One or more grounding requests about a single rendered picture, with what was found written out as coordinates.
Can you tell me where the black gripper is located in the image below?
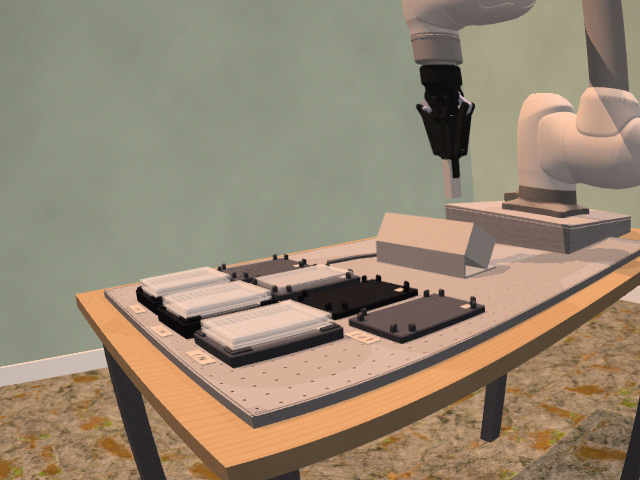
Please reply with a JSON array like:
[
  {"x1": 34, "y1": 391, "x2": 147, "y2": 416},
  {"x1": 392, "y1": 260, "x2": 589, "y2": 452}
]
[{"x1": 416, "y1": 64, "x2": 475, "y2": 199}]

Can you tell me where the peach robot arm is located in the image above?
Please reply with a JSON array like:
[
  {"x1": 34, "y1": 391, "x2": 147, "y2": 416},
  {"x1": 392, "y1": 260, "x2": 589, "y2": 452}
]
[{"x1": 401, "y1": 0, "x2": 640, "y2": 218}]

